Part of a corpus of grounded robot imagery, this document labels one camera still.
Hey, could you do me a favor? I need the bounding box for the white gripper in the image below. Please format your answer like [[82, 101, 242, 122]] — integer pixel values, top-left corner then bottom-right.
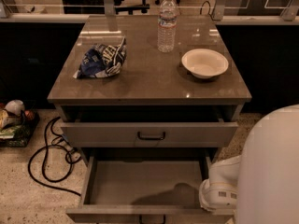
[[199, 179, 237, 212]]

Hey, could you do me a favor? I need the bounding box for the grey drawer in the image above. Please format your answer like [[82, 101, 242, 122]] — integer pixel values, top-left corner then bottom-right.
[[66, 147, 234, 224], [62, 105, 237, 148]]

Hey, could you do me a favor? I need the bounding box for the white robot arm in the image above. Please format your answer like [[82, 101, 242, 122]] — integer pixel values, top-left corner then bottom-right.
[[199, 105, 299, 224]]

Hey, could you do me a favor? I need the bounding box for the grey drawer cabinet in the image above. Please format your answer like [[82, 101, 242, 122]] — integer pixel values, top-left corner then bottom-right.
[[47, 14, 252, 224]]

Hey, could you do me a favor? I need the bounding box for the grey top drawer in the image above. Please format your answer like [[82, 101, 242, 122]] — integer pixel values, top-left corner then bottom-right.
[[62, 105, 237, 148]]

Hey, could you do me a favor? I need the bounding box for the white bowl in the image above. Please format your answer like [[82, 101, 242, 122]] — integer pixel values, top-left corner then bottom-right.
[[181, 49, 229, 79]]

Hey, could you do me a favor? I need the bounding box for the blue crumpled chip bag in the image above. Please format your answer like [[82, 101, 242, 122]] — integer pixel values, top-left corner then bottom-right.
[[73, 38, 127, 79]]

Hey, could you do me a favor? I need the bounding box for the clear plastic water bottle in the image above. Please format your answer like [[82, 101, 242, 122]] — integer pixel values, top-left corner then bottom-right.
[[157, 0, 178, 53]]

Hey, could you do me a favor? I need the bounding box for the pile of toy items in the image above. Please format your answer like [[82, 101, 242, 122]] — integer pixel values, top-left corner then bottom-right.
[[0, 100, 39, 147]]

